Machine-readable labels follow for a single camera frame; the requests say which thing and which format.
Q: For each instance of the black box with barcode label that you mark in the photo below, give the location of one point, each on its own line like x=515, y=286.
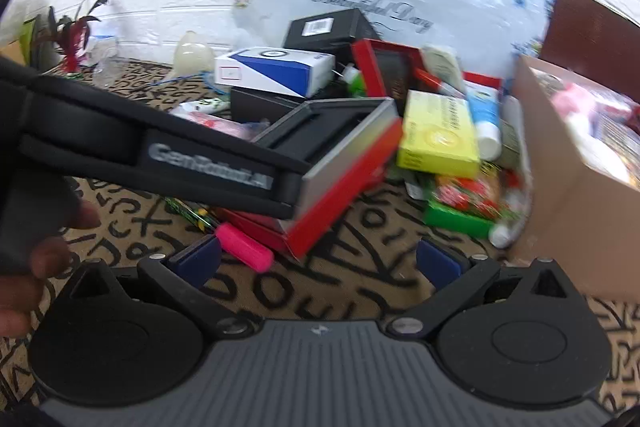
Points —
x=345, y=32

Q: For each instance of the red framed flat box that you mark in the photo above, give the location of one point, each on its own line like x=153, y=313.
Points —
x=390, y=67

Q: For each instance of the brown cardboard box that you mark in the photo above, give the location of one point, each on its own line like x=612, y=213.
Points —
x=575, y=232

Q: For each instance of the thin blue stick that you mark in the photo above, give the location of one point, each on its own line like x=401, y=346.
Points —
x=170, y=82

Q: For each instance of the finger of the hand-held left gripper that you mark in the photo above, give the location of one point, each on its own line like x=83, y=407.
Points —
x=289, y=192

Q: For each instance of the pink highlighter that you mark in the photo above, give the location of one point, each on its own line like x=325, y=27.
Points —
x=245, y=247

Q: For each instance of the plain black box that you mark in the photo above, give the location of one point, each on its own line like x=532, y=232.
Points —
x=260, y=104

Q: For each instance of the yellow medicine box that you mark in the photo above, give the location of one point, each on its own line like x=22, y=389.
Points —
x=435, y=142

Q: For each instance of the blue and white tube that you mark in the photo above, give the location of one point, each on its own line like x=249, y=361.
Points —
x=485, y=117

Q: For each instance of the dark brown wooden board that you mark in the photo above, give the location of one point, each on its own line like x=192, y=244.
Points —
x=590, y=27

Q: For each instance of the pink and white packet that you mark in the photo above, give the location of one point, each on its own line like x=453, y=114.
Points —
x=220, y=124

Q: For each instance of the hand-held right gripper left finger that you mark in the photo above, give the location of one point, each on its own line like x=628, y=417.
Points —
x=197, y=259

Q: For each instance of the red feather shuttlecock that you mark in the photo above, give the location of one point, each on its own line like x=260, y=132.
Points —
x=75, y=37

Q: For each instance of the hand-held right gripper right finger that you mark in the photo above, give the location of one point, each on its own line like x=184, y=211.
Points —
x=440, y=262

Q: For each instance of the person's left hand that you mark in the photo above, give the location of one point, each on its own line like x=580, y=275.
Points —
x=50, y=257

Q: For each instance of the white and blue box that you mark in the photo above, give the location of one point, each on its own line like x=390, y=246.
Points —
x=270, y=72

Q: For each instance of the clear plastic container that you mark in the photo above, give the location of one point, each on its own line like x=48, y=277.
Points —
x=105, y=67

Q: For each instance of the small olive green box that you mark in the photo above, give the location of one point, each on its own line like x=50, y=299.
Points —
x=510, y=142

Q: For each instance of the white towel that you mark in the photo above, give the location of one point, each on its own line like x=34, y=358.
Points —
x=515, y=207

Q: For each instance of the green striped packet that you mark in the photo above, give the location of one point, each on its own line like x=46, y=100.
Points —
x=195, y=214

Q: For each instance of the small white tube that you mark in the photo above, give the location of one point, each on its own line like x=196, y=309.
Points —
x=210, y=106

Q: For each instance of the thin red box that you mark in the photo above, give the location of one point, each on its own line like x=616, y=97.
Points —
x=487, y=79

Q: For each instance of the green and red snack packet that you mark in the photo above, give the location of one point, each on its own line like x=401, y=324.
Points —
x=460, y=202

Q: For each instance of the translucent plastic funnel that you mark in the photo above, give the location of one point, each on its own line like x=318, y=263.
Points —
x=192, y=54

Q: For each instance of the red box with grey tray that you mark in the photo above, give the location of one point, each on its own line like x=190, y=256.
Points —
x=350, y=167

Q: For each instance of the white round package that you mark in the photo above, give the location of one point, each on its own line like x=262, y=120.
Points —
x=442, y=59

